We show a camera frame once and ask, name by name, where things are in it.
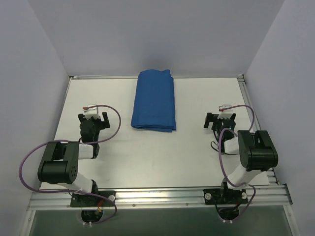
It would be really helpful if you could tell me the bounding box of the blue surgical drape cloth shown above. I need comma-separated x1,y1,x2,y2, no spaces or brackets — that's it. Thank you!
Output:
131,69,176,132

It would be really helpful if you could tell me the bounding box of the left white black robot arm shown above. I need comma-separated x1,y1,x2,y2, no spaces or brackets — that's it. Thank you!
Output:
37,112,110,206

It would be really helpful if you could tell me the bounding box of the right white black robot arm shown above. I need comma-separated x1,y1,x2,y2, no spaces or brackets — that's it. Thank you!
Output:
204,113,279,203

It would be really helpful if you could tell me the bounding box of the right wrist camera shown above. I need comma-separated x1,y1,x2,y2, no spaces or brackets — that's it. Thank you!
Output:
218,104,233,118

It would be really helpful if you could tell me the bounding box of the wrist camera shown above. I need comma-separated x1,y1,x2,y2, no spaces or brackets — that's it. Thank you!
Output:
218,104,233,118
83,105,99,119

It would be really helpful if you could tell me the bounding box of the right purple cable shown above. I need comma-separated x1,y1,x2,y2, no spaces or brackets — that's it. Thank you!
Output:
218,105,256,220

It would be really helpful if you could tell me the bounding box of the purple cable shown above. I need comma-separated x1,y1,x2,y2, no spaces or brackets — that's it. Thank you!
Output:
218,105,256,220
19,105,122,224

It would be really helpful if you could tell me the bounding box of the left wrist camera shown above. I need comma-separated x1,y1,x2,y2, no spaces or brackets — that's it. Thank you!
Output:
83,105,99,119

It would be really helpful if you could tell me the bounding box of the aluminium right side rail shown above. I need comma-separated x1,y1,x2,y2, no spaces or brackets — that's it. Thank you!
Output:
237,74,280,185

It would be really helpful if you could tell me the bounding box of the aluminium rail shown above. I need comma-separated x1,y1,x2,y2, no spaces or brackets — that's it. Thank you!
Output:
27,185,292,210
237,74,280,185

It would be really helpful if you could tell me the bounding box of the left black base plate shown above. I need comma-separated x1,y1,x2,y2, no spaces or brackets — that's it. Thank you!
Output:
70,190,116,207

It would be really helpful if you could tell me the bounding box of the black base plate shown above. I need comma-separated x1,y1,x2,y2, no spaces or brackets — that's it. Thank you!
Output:
70,190,116,207
203,188,248,205

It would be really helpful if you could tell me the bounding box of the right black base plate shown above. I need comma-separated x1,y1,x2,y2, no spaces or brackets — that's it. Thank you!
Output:
203,188,248,205

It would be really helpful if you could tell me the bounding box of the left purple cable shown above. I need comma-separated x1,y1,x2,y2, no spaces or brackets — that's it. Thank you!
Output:
19,105,122,224

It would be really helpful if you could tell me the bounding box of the aluminium front rail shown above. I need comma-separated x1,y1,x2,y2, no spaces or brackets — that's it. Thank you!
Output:
27,185,292,210

